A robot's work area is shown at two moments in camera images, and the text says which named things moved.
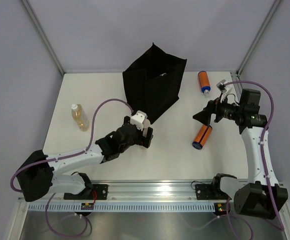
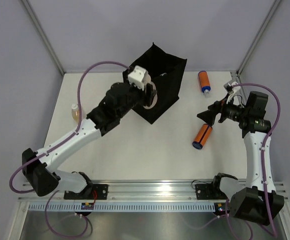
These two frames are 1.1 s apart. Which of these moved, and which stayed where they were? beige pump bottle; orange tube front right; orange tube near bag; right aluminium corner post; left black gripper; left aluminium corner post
Moved: left black gripper; beige pump bottle
Stayed: orange tube near bag; left aluminium corner post; orange tube front right; right aluminium corner post
